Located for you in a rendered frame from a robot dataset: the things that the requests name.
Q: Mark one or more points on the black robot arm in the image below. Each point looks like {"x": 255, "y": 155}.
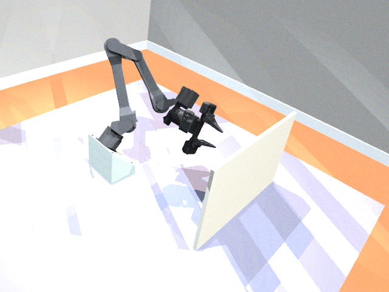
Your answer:
{"x": 112, "y": 136}

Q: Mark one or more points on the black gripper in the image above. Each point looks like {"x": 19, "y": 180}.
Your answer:
{"x": 207, "y": 109}

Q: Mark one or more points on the cream flat panel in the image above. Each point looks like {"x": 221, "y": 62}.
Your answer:
{"x": 238, "y": 179}

